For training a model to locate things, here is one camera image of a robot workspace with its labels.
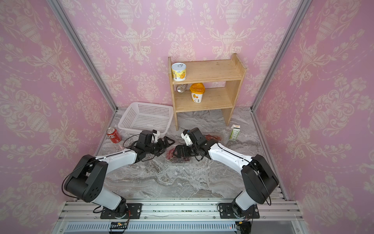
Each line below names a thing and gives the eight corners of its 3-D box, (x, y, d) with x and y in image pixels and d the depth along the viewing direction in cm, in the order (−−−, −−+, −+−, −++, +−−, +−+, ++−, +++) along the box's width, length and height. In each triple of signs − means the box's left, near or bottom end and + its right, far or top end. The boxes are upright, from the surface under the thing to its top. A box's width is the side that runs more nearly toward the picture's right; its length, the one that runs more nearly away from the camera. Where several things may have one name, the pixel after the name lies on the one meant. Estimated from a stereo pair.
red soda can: (112, 144, 102) (104, 135, 93) (115, 137, 106) (108, 127, 97) (120, 144, 102) (113, 135, 93) (122, 137, 106) (116, 127, 97)
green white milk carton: (229, 141, 102) (233, 130, 92) (228, 136, 105) (232, 124, 95) (236, 141, 102) (241, 130, 92) (234, 136, 105) (239, 124, 95)
